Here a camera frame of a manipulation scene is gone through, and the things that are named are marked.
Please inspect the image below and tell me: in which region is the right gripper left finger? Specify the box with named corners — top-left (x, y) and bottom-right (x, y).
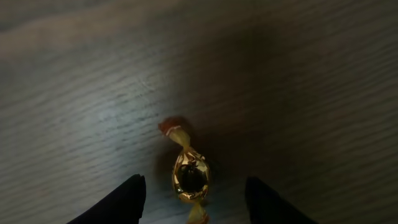
top-left (66, 174), bottom-right (147, 224)

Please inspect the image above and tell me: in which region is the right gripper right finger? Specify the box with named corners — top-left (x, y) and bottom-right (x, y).
top-left (244, 175), bottom-right (318, 224)

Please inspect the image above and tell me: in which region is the gold wrapped candy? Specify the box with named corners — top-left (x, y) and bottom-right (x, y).
top-left (157, 116), bottom-right (213, 224)

